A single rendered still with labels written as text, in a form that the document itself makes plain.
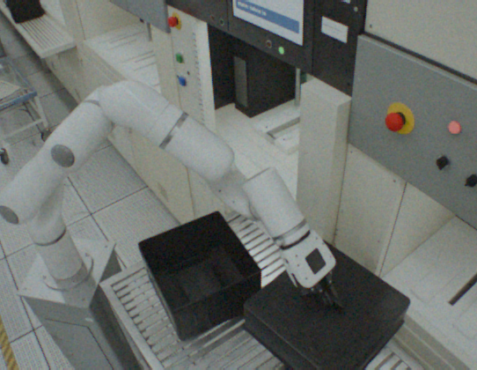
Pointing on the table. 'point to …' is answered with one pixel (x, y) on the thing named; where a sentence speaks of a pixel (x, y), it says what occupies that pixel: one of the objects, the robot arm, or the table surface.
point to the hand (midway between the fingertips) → (327, 295)
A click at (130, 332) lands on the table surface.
